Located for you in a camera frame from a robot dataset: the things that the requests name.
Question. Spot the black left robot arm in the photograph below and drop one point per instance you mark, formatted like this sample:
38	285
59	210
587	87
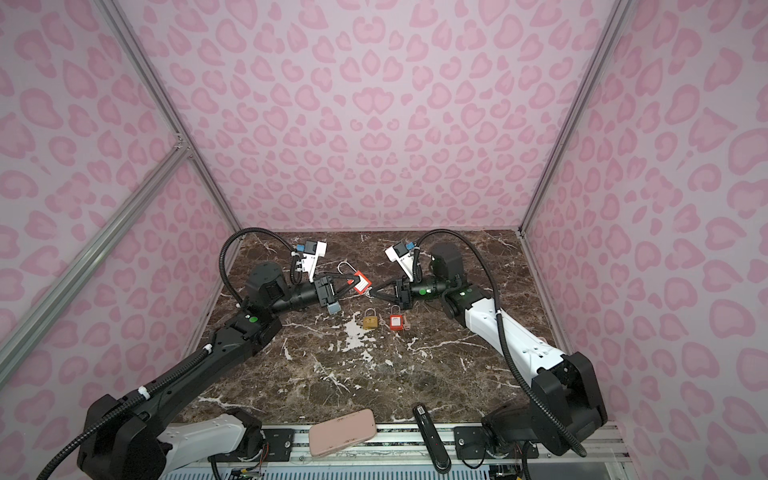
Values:
127	438

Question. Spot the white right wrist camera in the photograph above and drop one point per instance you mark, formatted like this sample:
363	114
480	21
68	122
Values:
405	254

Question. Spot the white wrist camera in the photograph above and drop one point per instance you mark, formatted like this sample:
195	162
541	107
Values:
405	254
305	258

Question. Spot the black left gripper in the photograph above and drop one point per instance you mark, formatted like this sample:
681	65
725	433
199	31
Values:
329	296

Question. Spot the diagonal aluminium frame bar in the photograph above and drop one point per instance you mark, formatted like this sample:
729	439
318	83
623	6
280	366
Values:
39	319

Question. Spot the pink smartphone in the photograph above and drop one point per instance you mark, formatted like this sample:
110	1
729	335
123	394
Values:
340	433

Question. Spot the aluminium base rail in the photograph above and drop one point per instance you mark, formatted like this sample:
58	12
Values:
372	450

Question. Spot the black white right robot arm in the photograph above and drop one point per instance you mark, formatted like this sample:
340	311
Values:
565	402

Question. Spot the brass padlock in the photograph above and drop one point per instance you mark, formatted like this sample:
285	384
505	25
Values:
370	319

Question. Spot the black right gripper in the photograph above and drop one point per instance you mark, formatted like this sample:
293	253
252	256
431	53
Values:
403	298

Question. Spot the red key fob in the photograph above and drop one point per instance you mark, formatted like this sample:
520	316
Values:
396	319
358	282

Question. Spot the black handheld device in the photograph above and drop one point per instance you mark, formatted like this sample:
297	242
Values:
435	447

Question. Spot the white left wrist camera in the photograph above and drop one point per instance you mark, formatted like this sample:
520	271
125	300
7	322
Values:
305	258

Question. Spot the light blue rectangular bar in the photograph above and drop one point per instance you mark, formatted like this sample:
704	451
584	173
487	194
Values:
333	308

